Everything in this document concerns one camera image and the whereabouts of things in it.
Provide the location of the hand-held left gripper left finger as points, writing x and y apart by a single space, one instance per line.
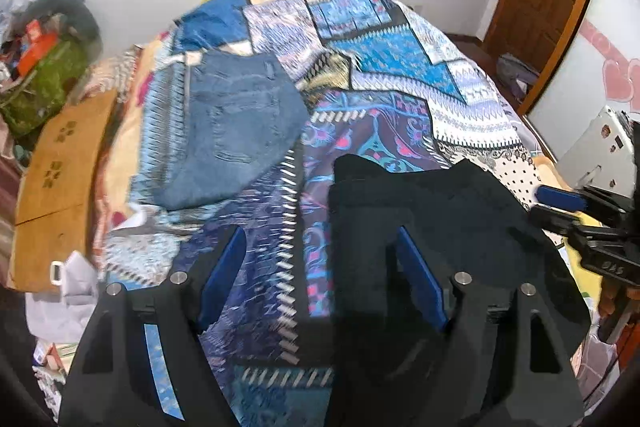
220 279

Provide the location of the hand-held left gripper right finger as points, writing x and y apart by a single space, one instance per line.
420 282

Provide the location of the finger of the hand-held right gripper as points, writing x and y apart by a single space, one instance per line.
555 219
557 198

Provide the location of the black pants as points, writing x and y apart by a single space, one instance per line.
450 207

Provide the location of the person's right hand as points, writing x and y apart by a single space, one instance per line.
607 299

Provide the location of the yellow bed sheet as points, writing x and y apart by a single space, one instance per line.
575 259

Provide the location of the grey clothes heap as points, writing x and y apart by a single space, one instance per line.
517 77

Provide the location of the white cloth beside bed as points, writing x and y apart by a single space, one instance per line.
75 302

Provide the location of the blue jeans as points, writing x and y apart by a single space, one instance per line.
235 127

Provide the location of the peach patterned bed sheet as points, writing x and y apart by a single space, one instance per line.
116 157

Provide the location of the brown cardboard box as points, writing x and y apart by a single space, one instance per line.
60 187

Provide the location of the patchwork patterned blanket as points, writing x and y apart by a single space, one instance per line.
380 57

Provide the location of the green patterned bag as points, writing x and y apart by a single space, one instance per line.
45 82

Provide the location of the orange box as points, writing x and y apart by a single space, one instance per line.
37 44

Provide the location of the grey plush pillow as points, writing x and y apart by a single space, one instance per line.
75 9

